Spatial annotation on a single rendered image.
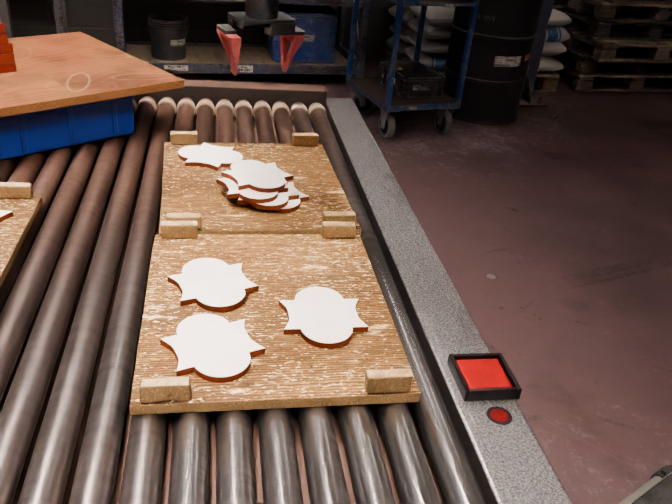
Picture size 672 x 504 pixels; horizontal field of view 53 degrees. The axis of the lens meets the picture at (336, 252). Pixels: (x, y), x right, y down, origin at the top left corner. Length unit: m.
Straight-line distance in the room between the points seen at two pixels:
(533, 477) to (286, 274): 0.47
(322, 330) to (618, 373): 1.86
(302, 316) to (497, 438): 0.30
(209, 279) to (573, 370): 1.80
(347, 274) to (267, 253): 0.14
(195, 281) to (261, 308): 0.11
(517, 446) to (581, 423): 1.53
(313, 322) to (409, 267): 0.27
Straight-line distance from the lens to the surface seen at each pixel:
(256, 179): 1.27
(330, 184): 1.37
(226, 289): 1.00
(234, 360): 0.87
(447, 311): 1.06
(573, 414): 2.42
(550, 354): 2.64
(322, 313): 0.96
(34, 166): 1.51
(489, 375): 0.93
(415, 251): 1.20
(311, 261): 1.10
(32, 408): 0.89
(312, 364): 0.88
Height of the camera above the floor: 1.50
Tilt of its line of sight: 30 degrees down
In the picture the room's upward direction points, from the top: 6 degrees clockwise
